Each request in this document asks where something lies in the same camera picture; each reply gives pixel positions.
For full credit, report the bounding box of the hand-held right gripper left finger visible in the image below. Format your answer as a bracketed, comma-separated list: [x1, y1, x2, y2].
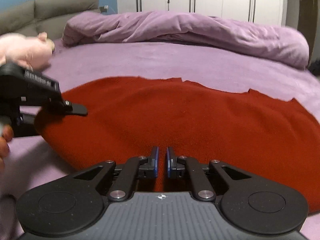
[72, 146, 160, 202]

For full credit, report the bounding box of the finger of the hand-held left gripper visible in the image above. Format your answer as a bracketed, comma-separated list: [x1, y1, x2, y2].
[67, 103, 88, 117]

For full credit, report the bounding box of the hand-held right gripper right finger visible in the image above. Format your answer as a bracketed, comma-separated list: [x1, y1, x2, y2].
[166, 146, 252, 202]

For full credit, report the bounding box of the rust red knit cardigan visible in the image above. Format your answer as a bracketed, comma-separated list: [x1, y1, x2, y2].
[34, 76, 320, 215]

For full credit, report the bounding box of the person's left hand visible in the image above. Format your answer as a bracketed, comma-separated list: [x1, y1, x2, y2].
[0, 124, 14, 173]

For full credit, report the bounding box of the pink plush toy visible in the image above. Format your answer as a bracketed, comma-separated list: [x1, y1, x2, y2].
[0, 31, 55, 71]

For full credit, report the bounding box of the purple duvet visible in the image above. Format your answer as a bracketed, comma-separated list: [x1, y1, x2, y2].
[62, 10, 311, 71]

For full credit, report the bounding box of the black cloth pile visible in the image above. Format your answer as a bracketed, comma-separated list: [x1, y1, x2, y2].
[308, 59, 320, 76]

